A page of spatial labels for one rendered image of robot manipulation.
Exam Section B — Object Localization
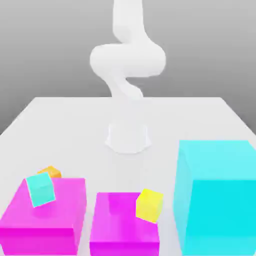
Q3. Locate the small yellow cube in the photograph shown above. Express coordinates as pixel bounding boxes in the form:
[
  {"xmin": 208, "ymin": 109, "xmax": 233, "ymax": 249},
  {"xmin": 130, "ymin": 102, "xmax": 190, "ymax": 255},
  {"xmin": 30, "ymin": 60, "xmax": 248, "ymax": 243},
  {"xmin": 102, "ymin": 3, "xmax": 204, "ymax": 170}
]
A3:
[{"xmin": 135, "ymin": 188, "xmax": 164, "ymax": 224}]

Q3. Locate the small orange cube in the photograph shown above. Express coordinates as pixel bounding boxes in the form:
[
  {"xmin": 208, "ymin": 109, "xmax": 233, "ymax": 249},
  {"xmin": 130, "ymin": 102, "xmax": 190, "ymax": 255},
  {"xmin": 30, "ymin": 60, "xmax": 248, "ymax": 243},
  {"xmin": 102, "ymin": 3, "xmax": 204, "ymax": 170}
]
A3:
[{"xmin": 36, "ymin": 165, "xmax": 62, "ymax": 179}]

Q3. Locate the small cyan cube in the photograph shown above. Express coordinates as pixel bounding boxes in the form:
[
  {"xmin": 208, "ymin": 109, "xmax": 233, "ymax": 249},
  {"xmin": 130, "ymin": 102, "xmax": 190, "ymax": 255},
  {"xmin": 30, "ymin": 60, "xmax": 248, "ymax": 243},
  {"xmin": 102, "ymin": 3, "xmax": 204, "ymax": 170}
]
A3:
[{"xmin": 25, "ymin": 171, "xmax": 56, "ymax": 208}]

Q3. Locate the large magenta box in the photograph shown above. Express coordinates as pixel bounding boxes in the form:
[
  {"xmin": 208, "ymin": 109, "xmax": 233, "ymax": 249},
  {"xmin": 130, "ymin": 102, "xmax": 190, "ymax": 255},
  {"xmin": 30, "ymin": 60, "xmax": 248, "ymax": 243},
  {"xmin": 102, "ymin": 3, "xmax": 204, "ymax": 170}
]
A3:
[
  {"xmin": 0, "ymin": 177, "xmax": 87, "ymax": 256},
  {"xmin": 89, "ymin": 191, "xmax": 161, "ymax": 256}
]

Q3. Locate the large cyan box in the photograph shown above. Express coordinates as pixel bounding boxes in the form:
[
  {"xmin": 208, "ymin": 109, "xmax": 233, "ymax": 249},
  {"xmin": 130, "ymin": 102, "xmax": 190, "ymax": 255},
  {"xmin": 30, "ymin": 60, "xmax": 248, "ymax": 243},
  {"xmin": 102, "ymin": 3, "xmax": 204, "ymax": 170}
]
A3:
[{"xmin": 173, "ymin": 139, "xmax": 256, "ymax": 256}]

